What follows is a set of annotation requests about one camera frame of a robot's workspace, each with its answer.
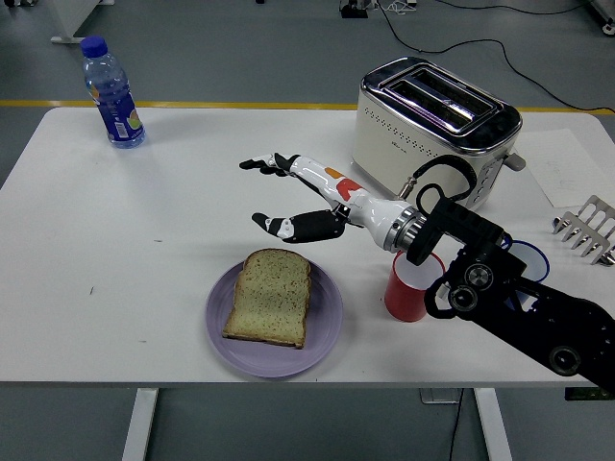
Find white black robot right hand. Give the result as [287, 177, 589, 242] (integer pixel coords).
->
[238, 152, 419, 254]

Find cream and chrome toaster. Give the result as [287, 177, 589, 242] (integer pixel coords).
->
[350, 56, 528, 212]

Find bread slice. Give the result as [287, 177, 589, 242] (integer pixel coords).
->
[221, 248, 312, 351]

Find purple round plate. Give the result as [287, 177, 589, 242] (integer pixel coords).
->
[205, 258, 344, 379]

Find red mug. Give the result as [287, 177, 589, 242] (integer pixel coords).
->
[383, 249, 446, 323]

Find blue mug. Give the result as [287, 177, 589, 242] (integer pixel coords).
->
[499, 237, 551, 313]

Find white paper sheet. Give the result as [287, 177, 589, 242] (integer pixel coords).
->
[514, 127, 615, 209]

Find metal toast rack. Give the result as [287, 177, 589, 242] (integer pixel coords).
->
[552, 194, 615, 267]

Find white table leg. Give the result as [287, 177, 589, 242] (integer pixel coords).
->
[473, 387, 514, 461]
[120, 387, 160, 461]

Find black table control panel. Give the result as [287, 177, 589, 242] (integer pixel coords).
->
[564, 386, 615, 402]

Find blue plastic water bottle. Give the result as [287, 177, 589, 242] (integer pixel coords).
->
[79, 36, 147, 151]

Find white desk leg with foot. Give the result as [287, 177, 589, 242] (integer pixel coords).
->
[50, 0, 116, 45]

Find clear bracket under table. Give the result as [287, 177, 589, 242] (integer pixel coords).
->
[420, 387, 465, 405]

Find black cable under table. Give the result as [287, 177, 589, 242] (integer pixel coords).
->
[446, 388, 465, 461]

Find thin black floor cable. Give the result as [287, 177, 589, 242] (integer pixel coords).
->
[439, 0, 595, 15]

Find white furniture frame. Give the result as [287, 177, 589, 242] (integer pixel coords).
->
[588, 0, 615, 35]

